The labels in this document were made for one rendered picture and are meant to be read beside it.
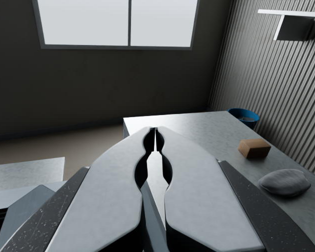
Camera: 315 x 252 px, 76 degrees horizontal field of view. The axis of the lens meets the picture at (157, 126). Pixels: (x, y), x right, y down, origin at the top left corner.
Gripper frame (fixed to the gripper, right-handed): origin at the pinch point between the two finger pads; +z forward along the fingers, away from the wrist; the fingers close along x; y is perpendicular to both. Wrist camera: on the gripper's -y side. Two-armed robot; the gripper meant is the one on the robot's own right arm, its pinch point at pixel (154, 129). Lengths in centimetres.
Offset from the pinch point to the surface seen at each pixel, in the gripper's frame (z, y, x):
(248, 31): 290, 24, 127
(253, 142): 56, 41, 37
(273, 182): 36, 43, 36
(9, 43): 209, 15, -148
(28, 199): 42, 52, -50
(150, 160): 47, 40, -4
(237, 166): 46, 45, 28
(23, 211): 36, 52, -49
